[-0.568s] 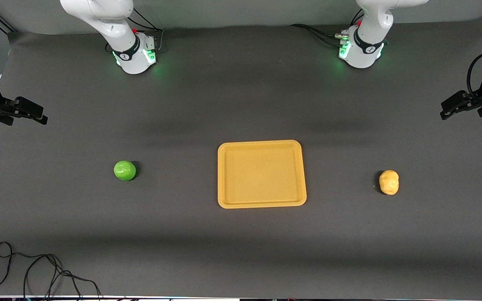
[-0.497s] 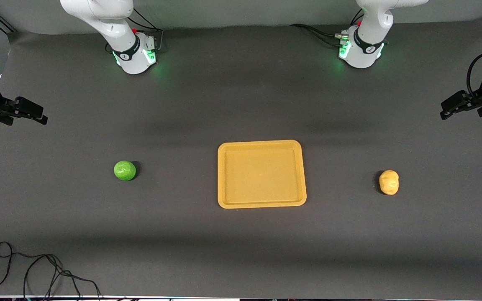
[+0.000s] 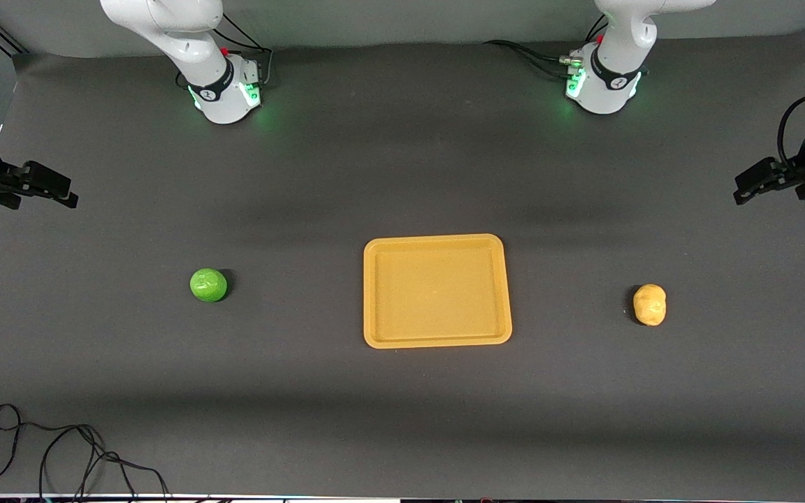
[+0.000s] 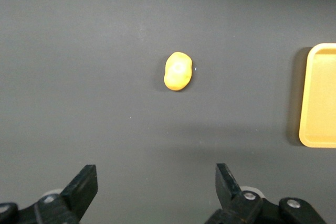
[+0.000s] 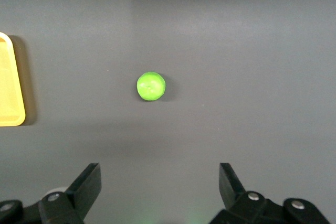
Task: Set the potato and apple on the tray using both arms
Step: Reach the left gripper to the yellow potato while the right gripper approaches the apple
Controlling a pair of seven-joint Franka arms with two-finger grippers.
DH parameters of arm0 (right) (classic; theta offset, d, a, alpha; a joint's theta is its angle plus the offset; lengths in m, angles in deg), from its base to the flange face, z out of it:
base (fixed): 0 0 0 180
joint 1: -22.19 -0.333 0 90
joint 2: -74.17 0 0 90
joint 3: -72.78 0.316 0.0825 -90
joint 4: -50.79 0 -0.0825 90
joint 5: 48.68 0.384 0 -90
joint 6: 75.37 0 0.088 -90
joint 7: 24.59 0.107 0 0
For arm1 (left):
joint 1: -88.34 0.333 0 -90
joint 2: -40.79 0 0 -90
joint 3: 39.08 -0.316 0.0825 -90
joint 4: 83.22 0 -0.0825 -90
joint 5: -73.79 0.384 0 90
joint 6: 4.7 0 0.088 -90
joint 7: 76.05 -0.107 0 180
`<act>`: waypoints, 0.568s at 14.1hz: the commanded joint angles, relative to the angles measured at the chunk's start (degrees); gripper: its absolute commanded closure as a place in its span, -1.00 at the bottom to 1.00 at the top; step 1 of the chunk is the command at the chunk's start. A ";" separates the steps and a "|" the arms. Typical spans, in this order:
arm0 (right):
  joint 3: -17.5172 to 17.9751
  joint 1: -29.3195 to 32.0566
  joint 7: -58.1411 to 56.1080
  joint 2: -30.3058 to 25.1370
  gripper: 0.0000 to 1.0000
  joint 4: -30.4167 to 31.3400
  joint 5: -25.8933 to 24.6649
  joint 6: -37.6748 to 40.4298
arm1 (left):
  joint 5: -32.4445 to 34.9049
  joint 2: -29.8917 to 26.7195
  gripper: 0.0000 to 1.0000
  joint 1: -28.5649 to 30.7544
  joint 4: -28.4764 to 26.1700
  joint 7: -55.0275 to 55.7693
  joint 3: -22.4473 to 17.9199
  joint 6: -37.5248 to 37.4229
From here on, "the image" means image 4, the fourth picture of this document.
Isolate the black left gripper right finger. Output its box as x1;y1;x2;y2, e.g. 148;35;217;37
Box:
204;163;329;224

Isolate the yellow potato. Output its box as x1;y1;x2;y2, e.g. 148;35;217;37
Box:
163;51;193;92

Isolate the yellow plastic tray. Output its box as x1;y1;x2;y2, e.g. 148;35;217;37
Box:
298;42;336;148

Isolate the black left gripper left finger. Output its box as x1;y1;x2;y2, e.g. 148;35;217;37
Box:
0;164;99;224

